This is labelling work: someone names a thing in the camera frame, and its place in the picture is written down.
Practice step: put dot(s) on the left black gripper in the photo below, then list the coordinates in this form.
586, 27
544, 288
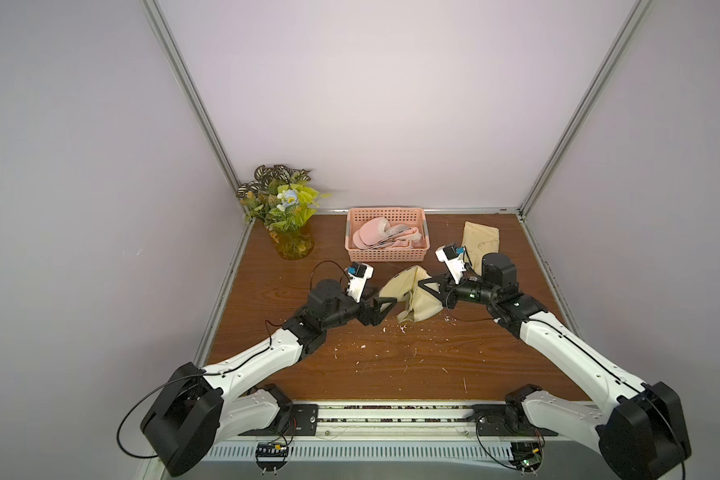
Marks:
370, 318

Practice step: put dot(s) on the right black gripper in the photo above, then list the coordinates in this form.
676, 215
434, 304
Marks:
448, 292

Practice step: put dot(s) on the beige baseball cap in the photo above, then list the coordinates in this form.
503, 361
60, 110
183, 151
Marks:
418, 304

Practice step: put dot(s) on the pink baseball cap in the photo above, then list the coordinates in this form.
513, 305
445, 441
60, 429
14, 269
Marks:
380, 234

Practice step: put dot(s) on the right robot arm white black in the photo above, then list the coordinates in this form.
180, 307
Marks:
638, 428

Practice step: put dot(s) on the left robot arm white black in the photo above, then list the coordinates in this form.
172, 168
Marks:
199, 407

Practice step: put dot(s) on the cream fabric glove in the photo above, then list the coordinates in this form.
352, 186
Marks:
479, 240

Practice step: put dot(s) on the pink plastic basket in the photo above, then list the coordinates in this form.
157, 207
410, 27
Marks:
356, 217

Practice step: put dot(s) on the amber glass vase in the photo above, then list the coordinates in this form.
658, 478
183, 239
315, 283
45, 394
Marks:
293, 244

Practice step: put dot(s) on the artificial plant bouquet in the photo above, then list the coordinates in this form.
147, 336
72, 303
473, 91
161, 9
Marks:
280, 196

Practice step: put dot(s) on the left small circuit board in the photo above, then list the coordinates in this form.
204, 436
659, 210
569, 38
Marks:
271, 457

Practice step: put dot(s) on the small circuit board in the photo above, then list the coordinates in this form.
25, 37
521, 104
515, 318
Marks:
526, 457
271, 457

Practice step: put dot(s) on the right small circuit board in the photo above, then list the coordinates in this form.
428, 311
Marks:
526, 457

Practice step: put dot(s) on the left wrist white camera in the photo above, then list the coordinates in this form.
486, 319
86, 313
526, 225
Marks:
358, 274

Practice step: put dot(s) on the aluminium front rail frame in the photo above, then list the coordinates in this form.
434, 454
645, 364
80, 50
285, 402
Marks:
400, 416

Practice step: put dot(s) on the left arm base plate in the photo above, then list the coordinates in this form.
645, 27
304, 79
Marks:
293, 420

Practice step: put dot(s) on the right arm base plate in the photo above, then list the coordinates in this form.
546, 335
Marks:
501, 420

